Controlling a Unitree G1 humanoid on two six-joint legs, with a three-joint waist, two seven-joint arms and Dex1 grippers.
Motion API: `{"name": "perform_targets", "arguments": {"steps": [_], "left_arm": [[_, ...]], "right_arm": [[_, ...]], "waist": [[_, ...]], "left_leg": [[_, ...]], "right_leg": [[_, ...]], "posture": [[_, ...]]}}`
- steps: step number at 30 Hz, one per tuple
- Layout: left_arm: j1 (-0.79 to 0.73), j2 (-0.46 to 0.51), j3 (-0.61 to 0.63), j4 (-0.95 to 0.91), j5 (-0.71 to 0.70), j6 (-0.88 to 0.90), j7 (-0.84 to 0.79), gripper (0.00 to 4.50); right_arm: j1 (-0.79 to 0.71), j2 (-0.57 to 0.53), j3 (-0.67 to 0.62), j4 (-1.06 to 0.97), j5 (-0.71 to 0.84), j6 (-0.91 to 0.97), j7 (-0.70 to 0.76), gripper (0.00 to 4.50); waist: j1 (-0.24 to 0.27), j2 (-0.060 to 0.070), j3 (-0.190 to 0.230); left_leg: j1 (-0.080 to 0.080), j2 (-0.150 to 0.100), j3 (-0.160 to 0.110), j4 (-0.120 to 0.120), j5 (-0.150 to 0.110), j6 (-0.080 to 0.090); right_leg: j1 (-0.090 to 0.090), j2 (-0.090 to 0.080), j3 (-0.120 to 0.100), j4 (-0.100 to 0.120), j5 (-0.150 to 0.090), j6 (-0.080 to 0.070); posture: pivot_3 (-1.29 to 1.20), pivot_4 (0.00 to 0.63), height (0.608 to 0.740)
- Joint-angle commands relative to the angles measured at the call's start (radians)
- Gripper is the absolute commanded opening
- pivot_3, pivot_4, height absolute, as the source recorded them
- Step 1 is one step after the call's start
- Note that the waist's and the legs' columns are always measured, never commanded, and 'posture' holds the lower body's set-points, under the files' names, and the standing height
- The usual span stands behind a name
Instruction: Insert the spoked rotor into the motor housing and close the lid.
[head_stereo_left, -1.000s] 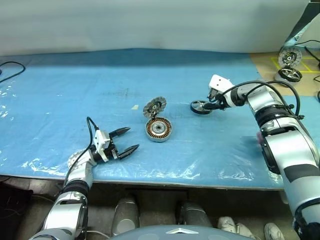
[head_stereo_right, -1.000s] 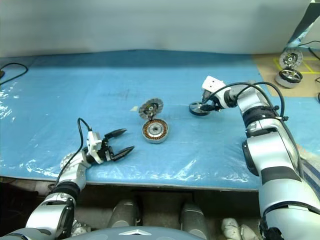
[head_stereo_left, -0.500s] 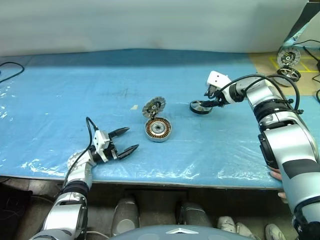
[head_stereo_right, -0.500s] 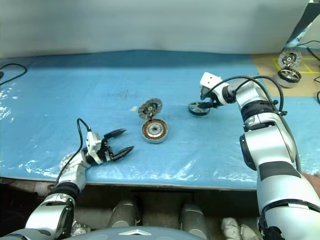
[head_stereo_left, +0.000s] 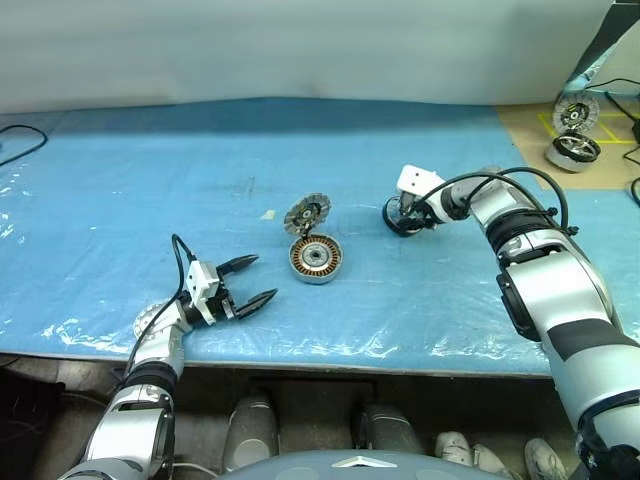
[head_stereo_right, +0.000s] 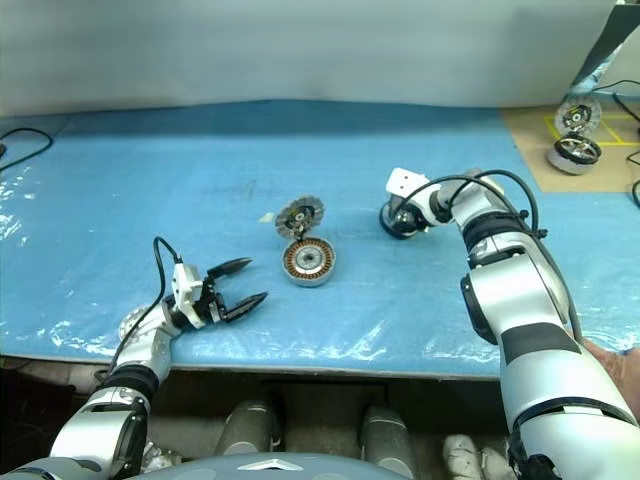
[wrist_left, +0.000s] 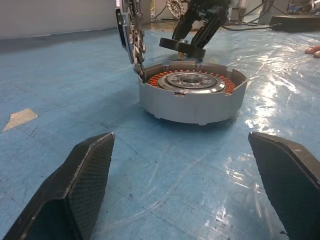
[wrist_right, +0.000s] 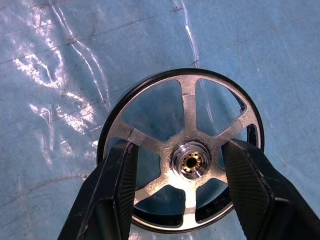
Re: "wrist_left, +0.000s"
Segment black motor rotor disc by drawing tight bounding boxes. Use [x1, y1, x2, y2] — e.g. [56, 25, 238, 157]
[158, 37, 207, 62]

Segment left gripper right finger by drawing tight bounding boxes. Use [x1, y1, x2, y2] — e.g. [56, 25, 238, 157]
[247, 131, 320, 240]

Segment black adapter cable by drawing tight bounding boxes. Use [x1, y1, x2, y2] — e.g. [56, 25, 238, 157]
[219, 22, 284, 33]

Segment black flat power adapter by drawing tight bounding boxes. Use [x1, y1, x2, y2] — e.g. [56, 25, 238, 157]
[268, 14, 320, 34]

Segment bare hand of person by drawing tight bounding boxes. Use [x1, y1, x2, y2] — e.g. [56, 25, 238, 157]
[304, 44, 320, 58]

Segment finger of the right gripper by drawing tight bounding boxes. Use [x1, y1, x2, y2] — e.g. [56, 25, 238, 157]
[191, 11, 229, 50]
[172, 11, 201, 43]

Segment beige tape piece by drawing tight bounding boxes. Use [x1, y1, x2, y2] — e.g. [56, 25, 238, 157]
[1, 107, 39, 133]

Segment spare motor cover circuit board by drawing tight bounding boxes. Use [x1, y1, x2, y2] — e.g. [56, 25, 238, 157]
[165, 0, 189, 20]

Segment silver motor housing copper coils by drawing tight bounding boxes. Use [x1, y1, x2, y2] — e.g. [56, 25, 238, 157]
[137, 61, 249, 127]

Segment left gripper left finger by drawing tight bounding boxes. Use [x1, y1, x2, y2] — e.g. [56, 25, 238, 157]
[2, 132, 116, 240]

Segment blue table mat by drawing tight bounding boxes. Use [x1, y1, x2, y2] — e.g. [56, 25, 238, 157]
[0, 23, 320, 240]

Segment round silver rotor disc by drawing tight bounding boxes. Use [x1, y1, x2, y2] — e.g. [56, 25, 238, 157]
[114, 0, 147, 84]

